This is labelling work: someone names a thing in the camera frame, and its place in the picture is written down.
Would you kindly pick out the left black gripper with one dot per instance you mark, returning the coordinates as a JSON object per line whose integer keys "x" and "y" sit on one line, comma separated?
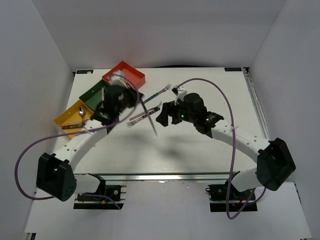
{"x": 132, "y": 94}

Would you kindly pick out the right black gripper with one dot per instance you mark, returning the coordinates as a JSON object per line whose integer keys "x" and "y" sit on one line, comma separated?
{"x": 171, "y": 109}

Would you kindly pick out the teal handled fork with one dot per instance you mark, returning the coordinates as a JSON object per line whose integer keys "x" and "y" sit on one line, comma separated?
{"x": 166, "y": 88}

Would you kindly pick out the black handled knife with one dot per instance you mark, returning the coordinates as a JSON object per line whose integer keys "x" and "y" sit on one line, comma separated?
{"x": 149, "y": 117}

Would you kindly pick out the black handled fork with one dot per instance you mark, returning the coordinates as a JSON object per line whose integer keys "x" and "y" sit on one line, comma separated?
{"x": 142, "y": 117}

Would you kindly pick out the teal handled spoon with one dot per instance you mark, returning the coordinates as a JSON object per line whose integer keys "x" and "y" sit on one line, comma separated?
{"x": 82, "y": 113}

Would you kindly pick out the black handled spoon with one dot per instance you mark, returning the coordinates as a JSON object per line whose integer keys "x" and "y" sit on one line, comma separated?
{"x": 73, "y": 126}

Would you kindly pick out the pink handled fork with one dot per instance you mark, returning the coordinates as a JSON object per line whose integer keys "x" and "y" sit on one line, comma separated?
{"x": 142, "y": 113}

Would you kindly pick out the teal handled knife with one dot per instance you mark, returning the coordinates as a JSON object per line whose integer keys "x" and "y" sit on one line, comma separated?
{"x": 102, "y": 94}

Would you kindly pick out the pink handled spoon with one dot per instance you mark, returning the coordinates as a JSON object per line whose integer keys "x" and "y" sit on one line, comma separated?
{"x": 71, "y": 124}

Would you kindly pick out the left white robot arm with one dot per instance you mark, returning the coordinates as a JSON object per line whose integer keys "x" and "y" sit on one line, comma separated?
{"x": 55, "y": 172}

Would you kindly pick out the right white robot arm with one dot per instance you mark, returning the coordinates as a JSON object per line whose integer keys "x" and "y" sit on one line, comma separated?
{"x": 274, "y": 162}

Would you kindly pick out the green square container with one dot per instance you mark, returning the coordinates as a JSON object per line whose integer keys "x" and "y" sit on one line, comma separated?
{"x": 93, "y": 96}

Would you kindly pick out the red square container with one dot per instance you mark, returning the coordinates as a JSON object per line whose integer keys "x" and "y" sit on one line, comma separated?
{"x": 135, "y": 76}

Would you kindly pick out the yellow square container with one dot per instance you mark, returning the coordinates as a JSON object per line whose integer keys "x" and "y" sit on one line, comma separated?
{"x": 71, "y": 115}

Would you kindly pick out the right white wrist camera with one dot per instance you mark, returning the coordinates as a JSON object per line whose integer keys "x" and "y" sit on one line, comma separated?
{"x": 180, "y": 92}

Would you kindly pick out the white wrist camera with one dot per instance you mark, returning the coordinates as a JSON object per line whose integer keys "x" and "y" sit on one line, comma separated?
{"x": 117, "y": 78}
{"x": 180, "y": 92}

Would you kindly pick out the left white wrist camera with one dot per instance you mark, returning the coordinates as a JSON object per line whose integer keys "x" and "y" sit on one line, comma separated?
{"x": 117, "y": 78}

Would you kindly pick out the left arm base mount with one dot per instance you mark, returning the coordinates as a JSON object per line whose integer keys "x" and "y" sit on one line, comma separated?
{"x": 100, "y": 195}

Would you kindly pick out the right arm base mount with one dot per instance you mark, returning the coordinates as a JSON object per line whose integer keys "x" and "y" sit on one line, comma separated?
{"x": 217, "y": 194}

